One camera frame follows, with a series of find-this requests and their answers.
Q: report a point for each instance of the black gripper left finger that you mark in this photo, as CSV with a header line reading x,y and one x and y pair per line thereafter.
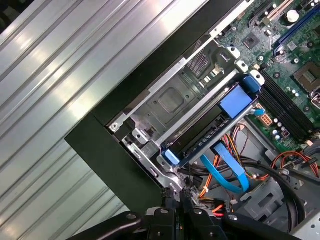
x,y
161,225

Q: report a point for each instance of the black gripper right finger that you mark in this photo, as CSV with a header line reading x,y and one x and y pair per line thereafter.
x,y
202,225

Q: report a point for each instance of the hard disk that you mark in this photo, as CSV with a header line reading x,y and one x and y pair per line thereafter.
x,y
235,102

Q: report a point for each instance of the silver disk bay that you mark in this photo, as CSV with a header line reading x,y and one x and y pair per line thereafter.
x,y
152,107

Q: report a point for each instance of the black open PC case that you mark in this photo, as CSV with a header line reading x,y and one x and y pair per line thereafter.
x,y
112,150

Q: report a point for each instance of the black RAM slot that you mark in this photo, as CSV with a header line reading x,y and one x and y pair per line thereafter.
x,y
279,105
292,105
288,105
283,105

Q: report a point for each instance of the CPU socket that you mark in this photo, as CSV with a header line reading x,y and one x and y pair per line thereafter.
x,y
308,76

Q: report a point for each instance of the green motherboard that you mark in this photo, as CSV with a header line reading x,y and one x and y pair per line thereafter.
x,y
262,27

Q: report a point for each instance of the blue expansion slot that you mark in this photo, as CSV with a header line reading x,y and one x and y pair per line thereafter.
x,y
292,28

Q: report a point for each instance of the beige expansion slot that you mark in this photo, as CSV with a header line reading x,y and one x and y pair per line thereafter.
x,y
276,11

